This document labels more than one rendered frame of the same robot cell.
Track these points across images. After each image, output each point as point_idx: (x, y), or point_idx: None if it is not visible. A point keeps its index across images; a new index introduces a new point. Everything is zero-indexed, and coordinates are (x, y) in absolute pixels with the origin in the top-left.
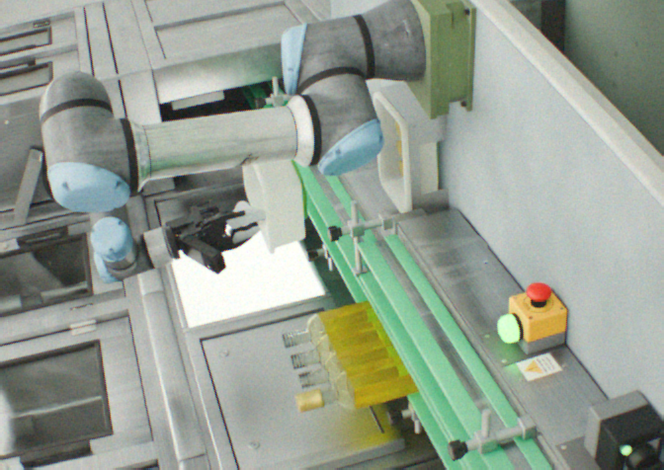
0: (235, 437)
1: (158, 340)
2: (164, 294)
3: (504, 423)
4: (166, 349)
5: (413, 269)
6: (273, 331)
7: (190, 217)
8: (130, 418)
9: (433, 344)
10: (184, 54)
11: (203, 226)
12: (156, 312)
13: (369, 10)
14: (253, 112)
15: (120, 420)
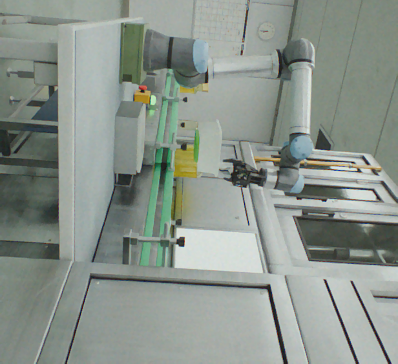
0: (238, 189)
1: (271, 234)
2: (269, 259)
3: (167, 102)
4: (267, 229)
5: (160, 133)
6: (210, 220)
7: (251, 174)
8: (284, 219)
9: (172, 117)
10: (247, 295)
11: (245, 162)
12: (273, 249)
13: (164, 37)
14: (226, 57)
15: (289, 220)
